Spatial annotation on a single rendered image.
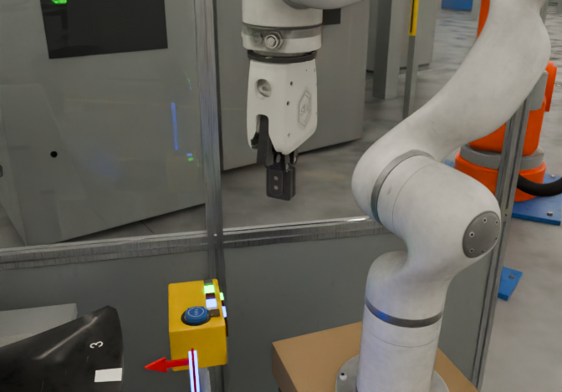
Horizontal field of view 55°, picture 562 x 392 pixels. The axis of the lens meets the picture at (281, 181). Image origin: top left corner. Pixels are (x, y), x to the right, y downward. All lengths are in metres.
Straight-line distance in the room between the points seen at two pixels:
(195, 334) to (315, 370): 0.22
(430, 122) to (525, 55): 0.15
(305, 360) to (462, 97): 0.55
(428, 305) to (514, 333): 2.16
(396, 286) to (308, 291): 0.83
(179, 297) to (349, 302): 0.70
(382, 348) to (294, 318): 0.80
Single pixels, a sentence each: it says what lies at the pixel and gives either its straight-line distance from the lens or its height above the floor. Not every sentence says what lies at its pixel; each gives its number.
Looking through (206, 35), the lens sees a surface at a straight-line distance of 1.31.
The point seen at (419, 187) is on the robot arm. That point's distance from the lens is 0.72.
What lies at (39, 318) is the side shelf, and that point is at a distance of 1.50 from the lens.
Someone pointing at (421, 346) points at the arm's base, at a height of 1.14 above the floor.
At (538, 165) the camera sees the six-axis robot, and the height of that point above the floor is 0.29.
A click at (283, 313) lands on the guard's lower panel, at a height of 0.72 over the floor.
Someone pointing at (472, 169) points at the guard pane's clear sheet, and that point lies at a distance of 1.64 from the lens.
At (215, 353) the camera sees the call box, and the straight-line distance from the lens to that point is 1.04.
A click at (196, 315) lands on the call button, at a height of 1.08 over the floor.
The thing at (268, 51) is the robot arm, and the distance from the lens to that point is 0.57.
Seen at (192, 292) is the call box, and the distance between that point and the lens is 1.10.
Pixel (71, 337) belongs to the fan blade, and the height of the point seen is 1.20.
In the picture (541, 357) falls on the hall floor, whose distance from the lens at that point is 2.87.
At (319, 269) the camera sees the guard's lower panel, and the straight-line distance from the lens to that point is 1.58.
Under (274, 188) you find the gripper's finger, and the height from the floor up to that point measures 1.42.
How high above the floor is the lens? 1.67
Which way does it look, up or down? 22 degrees down
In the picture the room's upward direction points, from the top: straight up
